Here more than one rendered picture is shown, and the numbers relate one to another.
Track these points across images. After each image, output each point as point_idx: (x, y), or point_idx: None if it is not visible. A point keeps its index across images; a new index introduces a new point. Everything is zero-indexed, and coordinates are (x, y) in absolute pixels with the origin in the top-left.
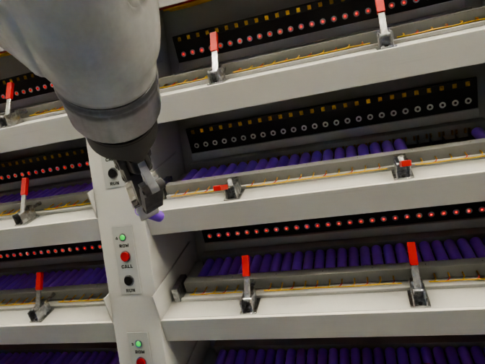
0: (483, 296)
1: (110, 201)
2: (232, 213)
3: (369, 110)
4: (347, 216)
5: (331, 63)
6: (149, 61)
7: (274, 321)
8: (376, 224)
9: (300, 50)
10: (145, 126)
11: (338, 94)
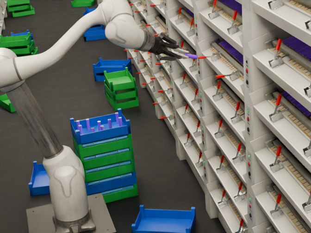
0: (244, 129)
1: (197, 43)
2: (212, 65)
3: None
4: None
5: (221, 31)
6: (133, 45)
7: (216, 107)
8: None
9: (233, 15)
10: (146, 50)
11: None
